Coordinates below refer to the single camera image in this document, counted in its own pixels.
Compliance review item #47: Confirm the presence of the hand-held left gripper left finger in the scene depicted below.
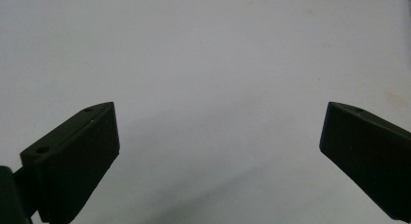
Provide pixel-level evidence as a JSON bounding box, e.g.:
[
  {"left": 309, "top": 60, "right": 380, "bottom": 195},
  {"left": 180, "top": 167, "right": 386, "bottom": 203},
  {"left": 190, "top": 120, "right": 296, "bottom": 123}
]
[{"left": 14, "top": 101, "right": 121, "bottom": 224}]

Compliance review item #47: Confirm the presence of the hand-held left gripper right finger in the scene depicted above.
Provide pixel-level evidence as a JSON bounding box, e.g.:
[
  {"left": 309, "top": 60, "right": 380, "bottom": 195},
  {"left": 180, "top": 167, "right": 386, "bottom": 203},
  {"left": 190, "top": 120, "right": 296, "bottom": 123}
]
[{"left": 319, "top": 101, "right": 411, "bottom": 224}]

